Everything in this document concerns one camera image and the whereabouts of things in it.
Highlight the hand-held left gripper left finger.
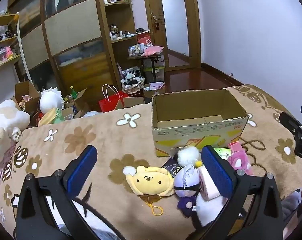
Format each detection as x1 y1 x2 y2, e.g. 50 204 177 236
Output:
14 145 103 240

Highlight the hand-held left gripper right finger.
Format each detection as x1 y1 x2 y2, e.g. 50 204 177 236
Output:
188 145 284 240

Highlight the pink tissue roll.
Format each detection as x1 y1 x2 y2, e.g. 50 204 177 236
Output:
198 166 223 201

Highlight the pink plush toy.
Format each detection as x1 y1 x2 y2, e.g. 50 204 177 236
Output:
227 150 254 175

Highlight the purple blindfolded plush doll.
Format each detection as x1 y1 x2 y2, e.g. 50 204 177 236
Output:
173 164 204 218

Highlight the pink plastic packet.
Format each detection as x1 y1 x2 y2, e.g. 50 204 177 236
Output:
228 142 243 153

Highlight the white fluffy duck plush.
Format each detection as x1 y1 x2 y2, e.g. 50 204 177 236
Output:
177 146 203 168

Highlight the cardboard box yellow print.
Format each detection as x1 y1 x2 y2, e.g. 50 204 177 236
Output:
151 89 250 157

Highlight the yellow bear plush pouch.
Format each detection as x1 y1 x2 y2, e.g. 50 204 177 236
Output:
123 165 175 216

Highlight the green tissue packet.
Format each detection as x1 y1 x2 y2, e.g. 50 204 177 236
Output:
213 147 232 160

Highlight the black tissue packet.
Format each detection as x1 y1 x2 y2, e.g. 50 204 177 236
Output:
162 155 183 178

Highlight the green frog plush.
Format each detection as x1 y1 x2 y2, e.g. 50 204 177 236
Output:
52 107 65 123

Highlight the yellow round cushion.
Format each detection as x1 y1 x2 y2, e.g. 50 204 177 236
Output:
38 107 57 127

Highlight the open cardboard box with flaps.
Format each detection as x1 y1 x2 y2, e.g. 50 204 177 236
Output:
62 88 90 119

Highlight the red paper bag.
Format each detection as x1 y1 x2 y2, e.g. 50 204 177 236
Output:
98 84 129 113

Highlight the small white dark-eyed plush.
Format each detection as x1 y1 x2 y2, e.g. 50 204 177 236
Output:
12 127 23 141

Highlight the white round plush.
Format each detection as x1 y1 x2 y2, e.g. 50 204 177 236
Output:
39 87 65 114

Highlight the grey fuzzy cloth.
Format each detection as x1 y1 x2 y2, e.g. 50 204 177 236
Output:
281 189 300 217

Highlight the plain brown cardboard box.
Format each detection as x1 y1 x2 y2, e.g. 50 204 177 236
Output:
115 96 144 110

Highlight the large white plush toy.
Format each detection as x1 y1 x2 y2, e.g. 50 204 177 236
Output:
0 99 31 163

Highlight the wicker basket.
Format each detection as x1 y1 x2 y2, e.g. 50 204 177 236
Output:
121 79 146 95

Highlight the tall open cardboard box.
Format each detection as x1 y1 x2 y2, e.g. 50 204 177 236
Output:
14 80 41 120

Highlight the small low cardboard box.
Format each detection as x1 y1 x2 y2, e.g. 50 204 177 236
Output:
143 81 166 98

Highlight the clear plastic storage bin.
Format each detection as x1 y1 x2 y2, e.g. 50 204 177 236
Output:
142 55 166 83

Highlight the small folding table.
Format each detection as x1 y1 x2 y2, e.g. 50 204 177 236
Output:
127 52 165 83

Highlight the pile of small boxes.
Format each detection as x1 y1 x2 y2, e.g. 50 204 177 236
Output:
128 44 145 57

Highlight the white curved pole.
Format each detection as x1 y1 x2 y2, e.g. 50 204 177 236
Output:
15 17 33 84

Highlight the pink cloth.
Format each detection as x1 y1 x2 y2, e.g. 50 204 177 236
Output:
140 45 164 57

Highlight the row of small figurines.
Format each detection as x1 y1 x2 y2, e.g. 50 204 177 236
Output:
0 29 19 65

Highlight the group of small jars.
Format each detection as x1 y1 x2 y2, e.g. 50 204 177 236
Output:
110 24 131 40

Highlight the wooden wardrobe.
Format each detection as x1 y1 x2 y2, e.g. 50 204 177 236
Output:
6 0 146 105

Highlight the red box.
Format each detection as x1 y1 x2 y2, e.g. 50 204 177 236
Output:
137 33 151 46

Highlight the wooden door with glass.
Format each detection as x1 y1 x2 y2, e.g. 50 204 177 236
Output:
142 0 201 72

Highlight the wooden wall shelf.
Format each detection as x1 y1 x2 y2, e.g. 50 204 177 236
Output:
0 12 22 72

